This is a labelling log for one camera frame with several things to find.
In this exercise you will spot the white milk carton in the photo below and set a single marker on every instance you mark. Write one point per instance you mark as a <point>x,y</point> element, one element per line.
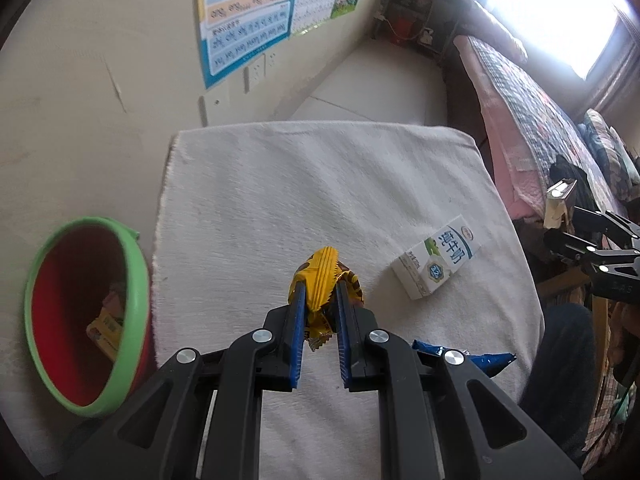
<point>440,260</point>

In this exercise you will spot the white wall socket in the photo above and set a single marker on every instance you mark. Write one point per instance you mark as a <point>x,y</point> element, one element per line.
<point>254,74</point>
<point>272,64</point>

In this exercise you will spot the yellow snack box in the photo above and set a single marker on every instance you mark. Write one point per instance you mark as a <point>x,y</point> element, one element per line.
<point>106,332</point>

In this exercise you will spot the red container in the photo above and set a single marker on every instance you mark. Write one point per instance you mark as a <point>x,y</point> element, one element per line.
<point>402,29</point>

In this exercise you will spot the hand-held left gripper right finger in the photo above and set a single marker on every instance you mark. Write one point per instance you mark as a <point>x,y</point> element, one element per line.
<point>342,330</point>

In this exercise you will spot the brown wooden frame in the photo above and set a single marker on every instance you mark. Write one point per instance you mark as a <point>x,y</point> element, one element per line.
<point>565,280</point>

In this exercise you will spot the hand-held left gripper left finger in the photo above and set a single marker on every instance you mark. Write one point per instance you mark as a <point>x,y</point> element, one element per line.
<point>298,330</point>

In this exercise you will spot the yellow snack wrapper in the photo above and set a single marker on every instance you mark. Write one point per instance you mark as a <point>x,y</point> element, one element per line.
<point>320,270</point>

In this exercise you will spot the plaid cloth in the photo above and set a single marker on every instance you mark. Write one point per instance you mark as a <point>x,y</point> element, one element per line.
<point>607,420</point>

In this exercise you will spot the patterned pillow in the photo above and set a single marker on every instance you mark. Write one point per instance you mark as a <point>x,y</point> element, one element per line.
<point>612,150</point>

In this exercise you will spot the blue snack wrapper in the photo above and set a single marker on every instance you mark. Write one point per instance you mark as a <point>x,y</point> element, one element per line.
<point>492,362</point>

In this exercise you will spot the colourful striped wall poster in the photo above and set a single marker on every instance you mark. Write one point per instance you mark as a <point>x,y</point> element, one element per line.
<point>240,15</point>

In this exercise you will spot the person's right leg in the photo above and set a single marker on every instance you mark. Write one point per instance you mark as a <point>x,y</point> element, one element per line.
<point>560,360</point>

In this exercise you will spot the red bin with green rim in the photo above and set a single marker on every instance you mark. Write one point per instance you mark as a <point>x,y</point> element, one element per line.
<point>75,285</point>

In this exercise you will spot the bright window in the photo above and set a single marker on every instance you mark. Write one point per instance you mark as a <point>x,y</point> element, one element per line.
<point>550,5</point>

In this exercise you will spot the bed with pink sheet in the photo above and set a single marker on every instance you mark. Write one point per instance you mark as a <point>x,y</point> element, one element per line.
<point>515,160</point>

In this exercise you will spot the dark shelf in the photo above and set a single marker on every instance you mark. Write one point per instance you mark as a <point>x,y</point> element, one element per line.
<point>425,5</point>

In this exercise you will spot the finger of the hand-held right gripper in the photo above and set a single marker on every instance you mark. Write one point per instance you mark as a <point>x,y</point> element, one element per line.
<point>610,224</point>
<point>570,246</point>

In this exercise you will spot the dark cloth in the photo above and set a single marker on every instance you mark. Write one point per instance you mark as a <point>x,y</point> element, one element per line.
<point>572,175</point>

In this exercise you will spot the bed with patterned quilt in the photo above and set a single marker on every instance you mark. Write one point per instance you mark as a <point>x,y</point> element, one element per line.
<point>530,95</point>

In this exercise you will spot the white fluffy mat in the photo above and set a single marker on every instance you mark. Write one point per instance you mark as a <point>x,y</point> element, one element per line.
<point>325,185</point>

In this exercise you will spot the white wall cover plate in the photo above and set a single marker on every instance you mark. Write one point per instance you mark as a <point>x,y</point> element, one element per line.
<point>215,105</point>

